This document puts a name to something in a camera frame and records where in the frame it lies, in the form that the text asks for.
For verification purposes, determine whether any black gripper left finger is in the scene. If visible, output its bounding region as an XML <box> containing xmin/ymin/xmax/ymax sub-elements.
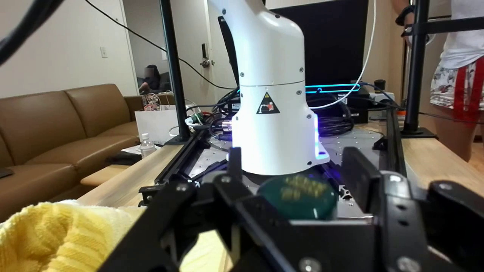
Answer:
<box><xmin>99</xmin><ymin>145</ymin><xmax>245</xmax><ymax>272</ymax></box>

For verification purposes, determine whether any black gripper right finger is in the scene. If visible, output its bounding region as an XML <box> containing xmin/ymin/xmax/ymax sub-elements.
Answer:
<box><xmin>340</xmin><ymin>145</ymin><xmax>484</xmax><ymax>272</ymax></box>

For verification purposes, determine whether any clear plastic bottle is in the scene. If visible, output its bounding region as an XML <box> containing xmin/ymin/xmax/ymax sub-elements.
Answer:
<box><xmin>139</xmin><ymin>132</ymin><xmax>158</xmax><ymax>159</ymax></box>

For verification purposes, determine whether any white cardboard box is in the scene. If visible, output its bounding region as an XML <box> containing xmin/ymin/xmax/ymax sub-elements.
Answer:
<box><xmin>133</xmin><ymin>104</ymin><xmax>181</xmax><ymax>147</ymax></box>

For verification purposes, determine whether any yellow cloth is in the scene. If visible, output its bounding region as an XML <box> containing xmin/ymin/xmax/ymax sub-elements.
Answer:
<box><xmin>0</xmin><ymin>200</ymin><xmax>148</xmax><ymax>272</ymax></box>

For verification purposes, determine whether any seated person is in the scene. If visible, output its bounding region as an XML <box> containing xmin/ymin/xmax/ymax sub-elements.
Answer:
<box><xmin>137</xmin><ymin>64</ymin><xmax>163</xmax><ymax>97</ymax></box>

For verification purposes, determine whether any black pole with crossbar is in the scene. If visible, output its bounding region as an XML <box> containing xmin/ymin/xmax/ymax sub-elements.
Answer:
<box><xmin>400</xmin><ymin>0</ymin><xmax>484</xmax><ymax>139</ymax></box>

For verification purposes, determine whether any blue-lit control device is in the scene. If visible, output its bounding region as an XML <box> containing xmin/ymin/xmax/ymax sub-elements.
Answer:
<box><xmin>301</xmin><ymin>82</ymin><xmax>364</xmax><ymax>111</ymax></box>

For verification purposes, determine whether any brown sofa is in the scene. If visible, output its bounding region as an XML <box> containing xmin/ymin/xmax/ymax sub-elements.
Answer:
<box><xmin>0</xmin><ymin>82</ymin><xmax>148</xmax><ymax>224</ymax></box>

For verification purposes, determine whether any black vertical pole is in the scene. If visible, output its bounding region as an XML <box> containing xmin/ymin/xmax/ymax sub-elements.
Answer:
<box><xmin>158</xmin><ymin>0</ymin><xmax>192</xmax><ymax>147</ymax></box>

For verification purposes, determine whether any black monitor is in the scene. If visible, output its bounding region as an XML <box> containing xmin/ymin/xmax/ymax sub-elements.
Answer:
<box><xmin>269</xmin><ymin>0</ymin><xmax>369</xmax><ymax>88</ymax></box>

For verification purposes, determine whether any person in white shirt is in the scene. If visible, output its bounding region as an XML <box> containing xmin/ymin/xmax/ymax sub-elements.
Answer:
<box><xmin>391</xmin><ymin>0</ymin><xmax>484</xmax><ymax>163</ymax></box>

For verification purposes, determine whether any white cable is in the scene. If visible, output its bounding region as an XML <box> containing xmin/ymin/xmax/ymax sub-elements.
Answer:
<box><xmin>307</xmin><ymin>0</ymin><xmax>379</xmax><ymax>112</ymax></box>

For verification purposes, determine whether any thin black cable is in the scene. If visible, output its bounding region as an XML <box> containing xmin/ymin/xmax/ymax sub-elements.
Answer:
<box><xmin>81</xmin><ymin>0</ymin><xmax>240</xmax><ymax>92</ymax></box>

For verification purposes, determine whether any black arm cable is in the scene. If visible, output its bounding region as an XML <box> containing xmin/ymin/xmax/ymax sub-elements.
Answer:
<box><xmin>0</xmin><ymin>0</ymin><xmax>66</xmax><ymax>67</ymax></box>

